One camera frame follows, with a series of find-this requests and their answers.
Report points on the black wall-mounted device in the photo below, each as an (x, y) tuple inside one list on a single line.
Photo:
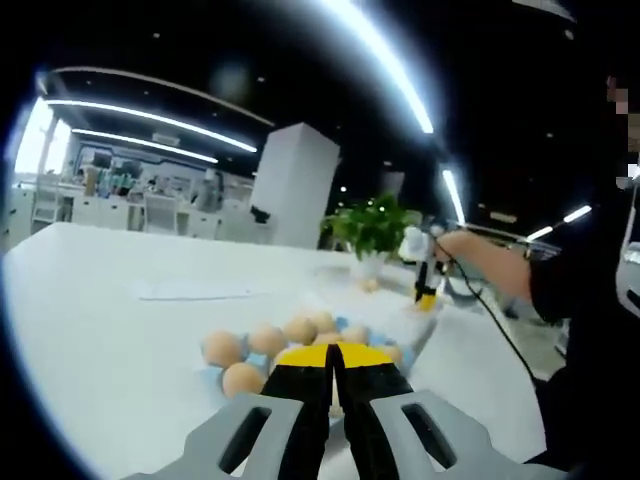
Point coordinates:
[(260, 214)]

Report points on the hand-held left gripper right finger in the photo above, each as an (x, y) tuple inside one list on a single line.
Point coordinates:
[(385, 425)]

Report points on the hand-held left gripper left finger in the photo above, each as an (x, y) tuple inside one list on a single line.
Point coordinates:
[(280, 425)]

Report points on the ceiling light strip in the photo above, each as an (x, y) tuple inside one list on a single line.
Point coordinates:
[(390, 65), (145, 144), (575, 215), (454, 197), (150, 117)]

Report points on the green potted plant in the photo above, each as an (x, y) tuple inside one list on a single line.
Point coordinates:
[(372, 227)]

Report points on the white table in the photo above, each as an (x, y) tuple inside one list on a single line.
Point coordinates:
[(100, 325)]

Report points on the white square pillar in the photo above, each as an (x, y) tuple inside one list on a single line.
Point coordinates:
[(295, 185)]

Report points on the person's right hand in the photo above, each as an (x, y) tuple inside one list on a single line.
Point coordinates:
[(460, 250)]

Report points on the white worn device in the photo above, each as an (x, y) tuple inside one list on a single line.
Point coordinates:
[(631, 280)]

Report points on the group of beige eggs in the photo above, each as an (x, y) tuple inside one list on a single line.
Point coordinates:
[(267, 340)]

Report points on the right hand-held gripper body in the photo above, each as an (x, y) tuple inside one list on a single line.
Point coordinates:
[(412, 245)]

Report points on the row of white office cabinets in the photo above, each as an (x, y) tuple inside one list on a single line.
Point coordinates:
[(100, 215)]

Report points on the blue egg tray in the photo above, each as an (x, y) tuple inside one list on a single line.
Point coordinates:
[(256, 359)]

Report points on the white office chair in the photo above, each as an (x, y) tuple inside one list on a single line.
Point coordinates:
[(160, 215)]

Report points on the single beige egg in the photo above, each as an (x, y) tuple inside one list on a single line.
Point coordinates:
[(370, 285)]

